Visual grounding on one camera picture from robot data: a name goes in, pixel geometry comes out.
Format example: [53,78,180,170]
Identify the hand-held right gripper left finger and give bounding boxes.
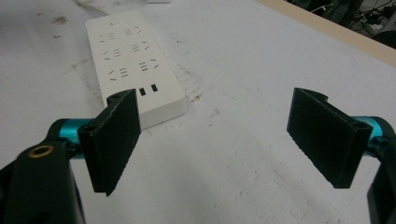
[46,88,142,197]

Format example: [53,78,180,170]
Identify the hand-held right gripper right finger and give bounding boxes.
[286,87,396,189]

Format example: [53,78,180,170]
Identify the white power strip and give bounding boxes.
[85,9,188,131]

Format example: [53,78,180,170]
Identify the dark equipment with cables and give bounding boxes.
[284,0,396,50]

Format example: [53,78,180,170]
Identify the white power strip cable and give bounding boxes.
[72,0,110,19]

